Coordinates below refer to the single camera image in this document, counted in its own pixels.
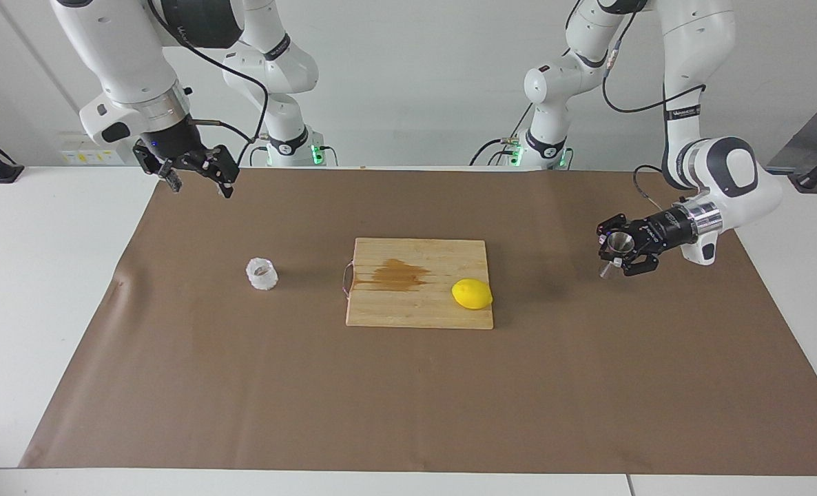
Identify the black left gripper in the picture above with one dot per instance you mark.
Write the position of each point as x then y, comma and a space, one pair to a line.
663, 233

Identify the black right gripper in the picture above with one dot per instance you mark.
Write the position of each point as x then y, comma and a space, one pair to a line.
174, 145

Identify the steel double jigger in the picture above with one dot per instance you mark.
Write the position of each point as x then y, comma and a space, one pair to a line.
621, 242

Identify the clear textured glass cup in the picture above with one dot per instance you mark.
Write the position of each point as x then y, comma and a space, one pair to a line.
262, 275

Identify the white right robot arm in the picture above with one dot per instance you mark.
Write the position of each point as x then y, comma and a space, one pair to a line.
126, 62

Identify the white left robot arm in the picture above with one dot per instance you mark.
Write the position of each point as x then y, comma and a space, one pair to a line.
739, 172

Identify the yellow lemon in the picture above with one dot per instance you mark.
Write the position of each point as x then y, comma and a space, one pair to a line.
472, 294

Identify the wooden cutting board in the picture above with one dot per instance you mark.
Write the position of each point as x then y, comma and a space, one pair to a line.
415, 303

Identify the brown paper table mat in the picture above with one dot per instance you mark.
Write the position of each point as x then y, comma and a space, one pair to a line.
243, 386

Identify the white wall socket box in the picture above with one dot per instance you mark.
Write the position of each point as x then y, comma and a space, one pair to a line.
78, 158

